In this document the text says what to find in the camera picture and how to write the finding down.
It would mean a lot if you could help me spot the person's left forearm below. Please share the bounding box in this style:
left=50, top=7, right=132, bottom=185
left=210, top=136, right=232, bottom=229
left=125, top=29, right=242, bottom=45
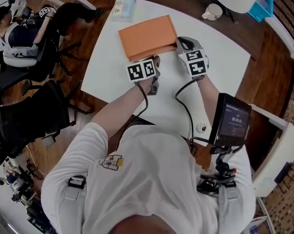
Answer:
left=90, top=78, right=154, bottom=141

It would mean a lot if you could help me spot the person's left hand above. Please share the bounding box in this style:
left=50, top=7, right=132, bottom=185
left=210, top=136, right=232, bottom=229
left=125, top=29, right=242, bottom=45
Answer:
left=152, top=54, right=162, bottom=70

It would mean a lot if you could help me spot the small white printed box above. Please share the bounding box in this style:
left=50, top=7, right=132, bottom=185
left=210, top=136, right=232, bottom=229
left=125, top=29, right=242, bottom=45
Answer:
left=110, top=0, right=137, bottom=23

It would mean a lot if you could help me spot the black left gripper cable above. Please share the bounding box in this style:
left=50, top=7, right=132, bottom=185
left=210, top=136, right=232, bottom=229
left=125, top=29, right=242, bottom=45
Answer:
left=114, top=83, right=149, bottom=153

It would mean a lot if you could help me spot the black equipment clutter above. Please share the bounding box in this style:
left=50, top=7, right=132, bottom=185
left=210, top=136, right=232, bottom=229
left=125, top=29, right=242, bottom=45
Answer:
left=0, top=155, right=53, bottom=234

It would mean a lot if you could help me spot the black mesh office chair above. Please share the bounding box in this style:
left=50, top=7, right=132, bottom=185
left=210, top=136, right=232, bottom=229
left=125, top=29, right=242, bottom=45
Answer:
left=0, top=79, right=94, bottom=159

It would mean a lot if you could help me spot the white shelf unit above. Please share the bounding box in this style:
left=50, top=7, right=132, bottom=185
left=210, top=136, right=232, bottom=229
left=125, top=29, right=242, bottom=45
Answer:
left=250, top=103, right=294, bottom=197

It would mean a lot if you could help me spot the white mug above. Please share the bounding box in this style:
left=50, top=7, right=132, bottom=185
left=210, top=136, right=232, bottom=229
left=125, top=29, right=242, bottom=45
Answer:
left=202, top=3, right=223, bottom=21

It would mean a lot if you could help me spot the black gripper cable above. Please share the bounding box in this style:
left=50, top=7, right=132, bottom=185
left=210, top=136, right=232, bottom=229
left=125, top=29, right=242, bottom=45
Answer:
left=175, top=78, right=211, bottom=143
left=114, top=83, right=149, bottom=153

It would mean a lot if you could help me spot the person's right forearm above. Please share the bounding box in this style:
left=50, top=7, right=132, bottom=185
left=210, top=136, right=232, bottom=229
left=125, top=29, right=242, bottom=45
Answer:
left=197, top=75, right=221, bottom=121

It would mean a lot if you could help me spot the white round knob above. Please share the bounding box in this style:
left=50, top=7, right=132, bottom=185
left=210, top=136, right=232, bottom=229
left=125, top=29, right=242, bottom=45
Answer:
left=195, top=122, right=208, bottom=133

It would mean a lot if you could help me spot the grey harness strap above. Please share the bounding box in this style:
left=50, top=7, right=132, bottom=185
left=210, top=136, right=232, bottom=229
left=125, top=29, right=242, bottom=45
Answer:
left=219, top=181, right=238, bottom=234
left=63, top=175, right=87, bottom=234

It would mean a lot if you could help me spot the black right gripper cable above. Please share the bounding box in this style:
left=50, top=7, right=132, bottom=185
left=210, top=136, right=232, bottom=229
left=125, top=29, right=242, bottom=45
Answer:
left=175, top=78, right=211, bottom=143

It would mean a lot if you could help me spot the grey right harness strap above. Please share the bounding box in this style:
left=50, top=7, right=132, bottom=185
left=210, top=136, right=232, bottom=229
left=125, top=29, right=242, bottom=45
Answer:
left=219, top=181, right=238, bottom=234

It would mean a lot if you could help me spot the black chest monitor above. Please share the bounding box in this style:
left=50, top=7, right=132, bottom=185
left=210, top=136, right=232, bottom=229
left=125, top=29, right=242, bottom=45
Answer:
left=208, top=93, right=252, bottom=148

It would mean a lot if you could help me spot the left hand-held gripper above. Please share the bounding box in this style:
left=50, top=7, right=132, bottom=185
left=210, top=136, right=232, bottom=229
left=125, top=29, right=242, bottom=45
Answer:
left=126, top=55, right=162, bottom=97

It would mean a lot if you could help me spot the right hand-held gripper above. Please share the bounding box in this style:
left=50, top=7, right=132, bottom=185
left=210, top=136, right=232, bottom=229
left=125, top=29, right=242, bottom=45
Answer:
left=175, top=36, right=209, bottom=80

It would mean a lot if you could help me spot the blue plastic bin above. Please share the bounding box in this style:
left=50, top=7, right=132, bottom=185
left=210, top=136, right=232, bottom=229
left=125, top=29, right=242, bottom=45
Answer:
left=247, top=0, right=274, bottom=23

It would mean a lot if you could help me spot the orange cloth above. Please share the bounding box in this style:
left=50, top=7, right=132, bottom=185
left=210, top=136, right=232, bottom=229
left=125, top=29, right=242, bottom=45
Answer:
left=118, top=15, right=179, bottom=62

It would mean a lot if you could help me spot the grey left harness strap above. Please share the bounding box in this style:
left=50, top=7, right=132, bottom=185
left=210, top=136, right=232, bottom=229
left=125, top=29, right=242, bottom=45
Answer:
left=63, top=175, right=87, bottom=234

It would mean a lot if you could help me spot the person's white t-shirt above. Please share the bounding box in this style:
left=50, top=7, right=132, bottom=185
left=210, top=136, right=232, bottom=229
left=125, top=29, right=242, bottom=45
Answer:
left=41, top=122, right=257, bottom=234

